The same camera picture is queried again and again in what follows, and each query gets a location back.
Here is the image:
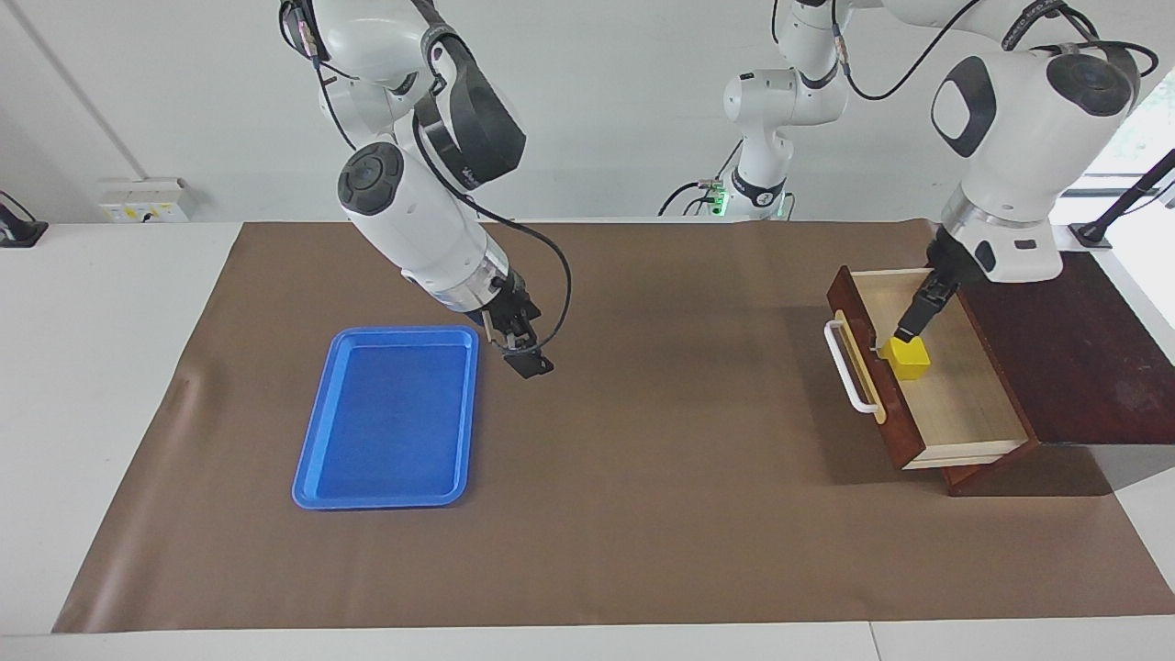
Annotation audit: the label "wooden drawer with white handle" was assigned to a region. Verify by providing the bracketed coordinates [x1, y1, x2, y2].
[823, 264, 1032, 471]

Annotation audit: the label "black angled stand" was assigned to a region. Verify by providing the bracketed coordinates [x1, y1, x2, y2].
[1069, 150, 1175, 251]

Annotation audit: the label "white wall socket box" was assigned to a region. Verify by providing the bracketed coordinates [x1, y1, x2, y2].
[98, 177, 192, 224]

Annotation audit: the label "dark wooden cabinet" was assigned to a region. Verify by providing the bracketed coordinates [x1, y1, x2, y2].
[925, 248, 1175, 498]

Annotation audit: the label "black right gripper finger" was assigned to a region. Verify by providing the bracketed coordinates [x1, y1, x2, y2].
[485, 327, 531, 378]
[512, 317, 556, 380]

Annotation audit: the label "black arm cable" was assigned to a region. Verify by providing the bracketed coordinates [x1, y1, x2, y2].
[408, 92, 573, 361]
[771, 0, 1159, 104]

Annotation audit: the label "yellow cube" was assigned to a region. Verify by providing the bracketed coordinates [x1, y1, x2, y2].
[886, 337, 932, 382]

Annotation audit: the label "black cables with green connectors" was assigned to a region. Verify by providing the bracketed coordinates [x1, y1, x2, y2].
[657, 138, 743, 219]

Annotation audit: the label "blue plastic tray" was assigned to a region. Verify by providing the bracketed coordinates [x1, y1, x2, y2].
[292, 326, 481, 511]

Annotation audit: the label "black stand base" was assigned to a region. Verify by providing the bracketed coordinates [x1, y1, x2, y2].
[0, 190, 50, 249]

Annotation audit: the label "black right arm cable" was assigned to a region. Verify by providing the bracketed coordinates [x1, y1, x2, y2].
[408, 92, 573, 361]

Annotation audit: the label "bright window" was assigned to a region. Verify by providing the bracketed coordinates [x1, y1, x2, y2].
[1088, 69, 1175, 198]

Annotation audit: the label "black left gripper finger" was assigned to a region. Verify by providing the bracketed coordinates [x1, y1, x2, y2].
[895, 280, 939, 345]
[925, 275, 961, 320]

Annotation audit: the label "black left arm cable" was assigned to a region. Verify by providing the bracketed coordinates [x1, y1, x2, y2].
[771, 0, 1159, 104]

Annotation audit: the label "brown table mat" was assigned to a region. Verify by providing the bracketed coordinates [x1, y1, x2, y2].
[52, 218, 1175, 634]

